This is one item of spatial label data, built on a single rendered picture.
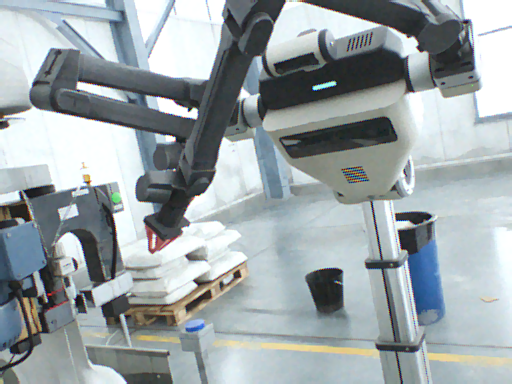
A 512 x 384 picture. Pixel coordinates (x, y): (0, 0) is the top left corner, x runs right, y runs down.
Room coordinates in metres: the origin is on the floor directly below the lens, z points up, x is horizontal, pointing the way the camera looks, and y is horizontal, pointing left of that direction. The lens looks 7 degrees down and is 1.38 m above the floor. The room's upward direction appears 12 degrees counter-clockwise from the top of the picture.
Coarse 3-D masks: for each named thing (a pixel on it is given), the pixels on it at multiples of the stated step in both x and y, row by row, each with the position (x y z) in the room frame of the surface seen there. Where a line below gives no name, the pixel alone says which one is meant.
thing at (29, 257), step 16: (32, 224) 0.92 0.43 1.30; (0, 240) 0.83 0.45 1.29; (16, 240) 0.86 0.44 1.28; (32, 240) 0.90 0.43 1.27; (0, 256) 0.83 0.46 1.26; (16, 256) 0.85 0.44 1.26; (32, 256) 0.89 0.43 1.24; (0, 272) 0.83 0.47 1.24; (16, 272) 0.83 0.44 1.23; (32, 272) 0.88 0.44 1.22; (16, 288) 0.87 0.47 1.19
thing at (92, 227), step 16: (64, 192) 1.26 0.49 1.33; (96, 192) 1.35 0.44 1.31; (32, 208) 1.18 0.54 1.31; (48, 208) 1.21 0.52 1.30; (80, 208) 1.29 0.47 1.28; (96, 208) 1.33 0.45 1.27; (48, 224) 1.20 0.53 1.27; (64, 224) 1.24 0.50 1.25; (80, 224) 1.28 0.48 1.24; (96, 224) 1.32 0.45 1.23; (48, 240) 1.19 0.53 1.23; (80, 240) 1.34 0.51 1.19; (96, 240) 1.31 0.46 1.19; (112, 240) 1.36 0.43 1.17; (96, 256) 1.32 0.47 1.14; (112, 256) 1.35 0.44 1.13; (48, 272) 1.18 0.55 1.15; (96, 272) 1.33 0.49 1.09; (48, 288) 1.18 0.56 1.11
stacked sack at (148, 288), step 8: (192, 264) 4.19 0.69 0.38; (200, 264) 4.19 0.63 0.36; (208, 264) 4.26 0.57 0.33; (176, 272) 4.04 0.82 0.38; (184, 272) 4.01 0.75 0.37; (192, 272) 4.06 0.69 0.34; (200, 272) 4.14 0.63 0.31; (144, 280) 4.00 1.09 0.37; (152, 280) 3.90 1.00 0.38; (160, 280) 3.86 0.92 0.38; (168, 280) 3.86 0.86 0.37; (176, 280) 3.87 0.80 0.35; (184, 280) 3.96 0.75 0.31; (136, 288) 3.94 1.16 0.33; (144, 288) 3.89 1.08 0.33; (152, 288) 3.85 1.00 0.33; (160, 288) 3.81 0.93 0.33; (168, 288) 3.78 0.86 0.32; (176, 288) 3.85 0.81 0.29; (144, 296) 3.90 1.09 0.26; (152, 296) 3.86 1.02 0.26; (160, 296) 3.82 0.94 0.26
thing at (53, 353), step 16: (48, 336) 1.33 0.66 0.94; (64, 336) 1.29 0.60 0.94; (80, 336) 1.26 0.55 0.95; (0, 352) 1.48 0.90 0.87; (32, 352) 1.38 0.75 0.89; (48, 352) 1.34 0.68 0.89; (64, 352) 1.30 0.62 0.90; (80, 352) 1.27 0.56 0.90; (16, 368) 1.40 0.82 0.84; (32, 368) 1.36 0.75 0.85; (48, 368) 1.33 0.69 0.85; (64, 368) 1.29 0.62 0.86; (80, 368) 1.26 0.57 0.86; (96, 368) 1.26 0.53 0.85
